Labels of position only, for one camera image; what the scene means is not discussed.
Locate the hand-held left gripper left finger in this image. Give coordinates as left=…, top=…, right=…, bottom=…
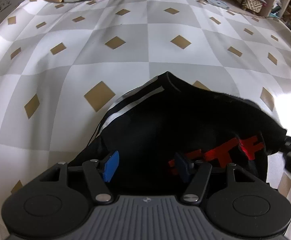
left=39, top=151, right=119, bottom=204

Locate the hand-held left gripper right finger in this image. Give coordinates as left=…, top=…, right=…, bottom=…
left=175, top=152, right=257, bottom=203

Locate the black t-shirt red print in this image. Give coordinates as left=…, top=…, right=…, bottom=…
left=68, top=71, right=288, bottom=195

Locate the grey white checkered tablecloth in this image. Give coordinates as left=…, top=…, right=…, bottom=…
left=0, top=0, right=291, bottom=240

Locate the patterned woven bag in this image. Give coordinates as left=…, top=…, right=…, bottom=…
left=237, top=0, right=267, bottom=14

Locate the light blue patterned pad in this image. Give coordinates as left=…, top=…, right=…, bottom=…
left=212, top=0, right=230, bottom=9

